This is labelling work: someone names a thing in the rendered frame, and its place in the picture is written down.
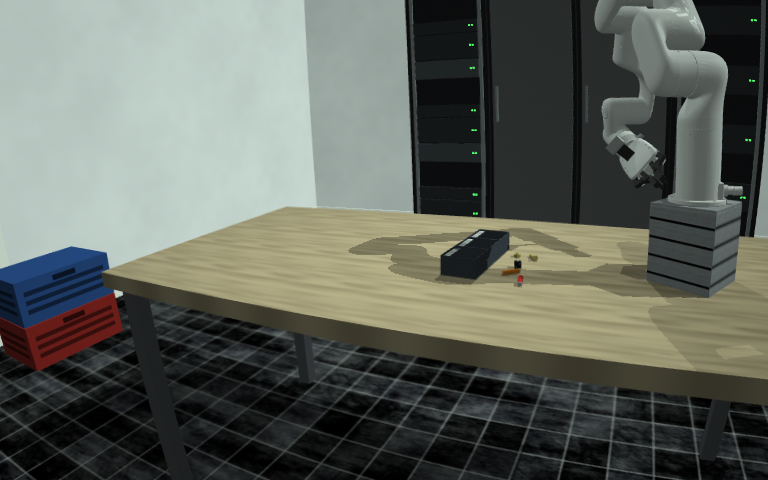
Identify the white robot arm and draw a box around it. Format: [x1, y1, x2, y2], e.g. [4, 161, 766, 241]
[594, 0, 743, 207]

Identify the dark grey bin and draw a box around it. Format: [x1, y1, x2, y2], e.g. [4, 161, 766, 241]
[440, 229, 510, 280]

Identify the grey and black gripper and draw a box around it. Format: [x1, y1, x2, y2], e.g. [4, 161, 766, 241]
[619, 138, 668, 190]

